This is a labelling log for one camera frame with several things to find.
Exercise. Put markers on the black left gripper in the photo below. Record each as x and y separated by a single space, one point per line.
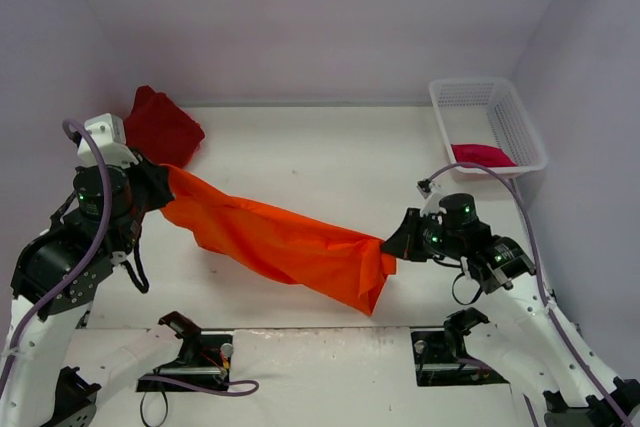
151 182

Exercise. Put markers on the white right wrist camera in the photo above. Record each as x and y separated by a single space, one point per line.
432 194

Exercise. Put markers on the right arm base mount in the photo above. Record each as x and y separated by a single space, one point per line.
440 356

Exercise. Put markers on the orange t shirt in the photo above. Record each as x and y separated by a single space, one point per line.
344 265

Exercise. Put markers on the folded dark red t shirt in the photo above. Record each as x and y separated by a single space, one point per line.
161 130

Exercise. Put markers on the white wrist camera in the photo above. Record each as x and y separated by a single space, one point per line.
432 194
108 133

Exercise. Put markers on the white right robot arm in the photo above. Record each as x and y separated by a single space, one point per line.
514 326

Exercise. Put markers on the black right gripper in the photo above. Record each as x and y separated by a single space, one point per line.
409 231

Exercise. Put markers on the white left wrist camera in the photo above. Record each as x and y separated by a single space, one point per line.
108 133

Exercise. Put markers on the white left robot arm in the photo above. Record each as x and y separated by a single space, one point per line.
56 278

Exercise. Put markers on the magenta t shirt in basket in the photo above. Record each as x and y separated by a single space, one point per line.
484 155

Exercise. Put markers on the white plastic basket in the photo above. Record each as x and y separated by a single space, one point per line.
487 111

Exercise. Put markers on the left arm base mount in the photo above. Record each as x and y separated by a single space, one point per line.
204 358

